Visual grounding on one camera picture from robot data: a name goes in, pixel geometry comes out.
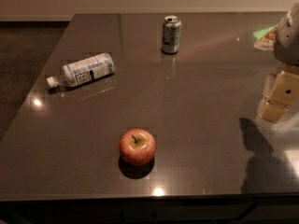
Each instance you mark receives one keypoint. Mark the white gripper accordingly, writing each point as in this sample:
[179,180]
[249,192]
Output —
[288,42]

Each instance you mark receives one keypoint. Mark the red apple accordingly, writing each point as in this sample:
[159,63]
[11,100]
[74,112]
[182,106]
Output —
[137,147]

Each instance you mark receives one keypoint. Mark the silver 7up can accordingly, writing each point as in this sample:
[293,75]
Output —
[171,34]

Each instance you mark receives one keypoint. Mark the green snack bag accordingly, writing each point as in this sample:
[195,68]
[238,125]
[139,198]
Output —
[265,39]

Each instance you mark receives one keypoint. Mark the clear plastic water bottle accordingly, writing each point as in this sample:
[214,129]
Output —
[83,71]

